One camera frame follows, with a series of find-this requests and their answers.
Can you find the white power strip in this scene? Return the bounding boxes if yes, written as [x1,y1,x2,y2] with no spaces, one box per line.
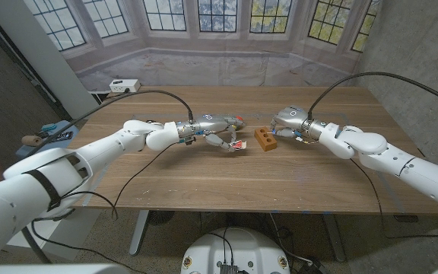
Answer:
[109,78,141,94]

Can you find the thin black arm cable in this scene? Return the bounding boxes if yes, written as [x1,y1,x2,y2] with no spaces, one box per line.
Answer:
[350,158,438,240]
[30,142,179,274]

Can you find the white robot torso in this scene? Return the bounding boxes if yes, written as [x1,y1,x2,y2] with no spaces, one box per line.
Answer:
[180,227,291,274]

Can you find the white pillar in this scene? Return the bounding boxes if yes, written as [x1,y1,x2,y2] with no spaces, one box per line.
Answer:
[0,0,100,119]

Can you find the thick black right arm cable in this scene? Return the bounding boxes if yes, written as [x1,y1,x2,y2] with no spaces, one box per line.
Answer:
[307,71,438,119]

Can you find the orange wooden block with holes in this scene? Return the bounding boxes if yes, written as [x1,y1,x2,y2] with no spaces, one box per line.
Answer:
[253,126,278,152]

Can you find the grey table leg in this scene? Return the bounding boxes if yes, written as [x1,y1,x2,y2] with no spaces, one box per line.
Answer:
[129,210,150,256]
[321,213,348,263]

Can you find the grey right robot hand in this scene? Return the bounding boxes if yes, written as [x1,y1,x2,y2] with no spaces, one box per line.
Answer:
[270,105,327,145]

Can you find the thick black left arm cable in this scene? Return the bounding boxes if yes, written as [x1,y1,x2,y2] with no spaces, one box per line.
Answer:
[24,89,195,158]

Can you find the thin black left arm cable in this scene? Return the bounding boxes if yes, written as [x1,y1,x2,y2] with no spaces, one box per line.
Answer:
[30,142,179,274]

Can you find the black round fan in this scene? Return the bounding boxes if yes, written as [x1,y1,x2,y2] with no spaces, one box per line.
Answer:
[148,210,176,226]

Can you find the printed window backdrop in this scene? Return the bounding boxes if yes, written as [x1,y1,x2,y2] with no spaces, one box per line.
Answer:
[23,0,383,91]

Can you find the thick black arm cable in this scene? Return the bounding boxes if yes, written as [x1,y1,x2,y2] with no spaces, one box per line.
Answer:
[307,71,438,119]
[24,89,195,158]

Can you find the blue stool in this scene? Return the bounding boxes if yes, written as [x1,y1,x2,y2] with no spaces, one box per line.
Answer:
[15,120,80,158]

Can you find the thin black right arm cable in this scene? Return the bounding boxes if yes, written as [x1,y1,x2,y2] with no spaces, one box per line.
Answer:
[350,158,438,240]

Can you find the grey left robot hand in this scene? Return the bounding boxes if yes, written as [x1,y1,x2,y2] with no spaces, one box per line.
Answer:
[176,113,248,152]

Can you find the brown cylindrical object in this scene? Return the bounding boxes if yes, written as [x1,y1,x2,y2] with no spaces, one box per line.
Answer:
[21,135,43,148]

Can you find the white flat floor board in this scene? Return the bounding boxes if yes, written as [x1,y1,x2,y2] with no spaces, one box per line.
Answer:
[4,208,102,263]

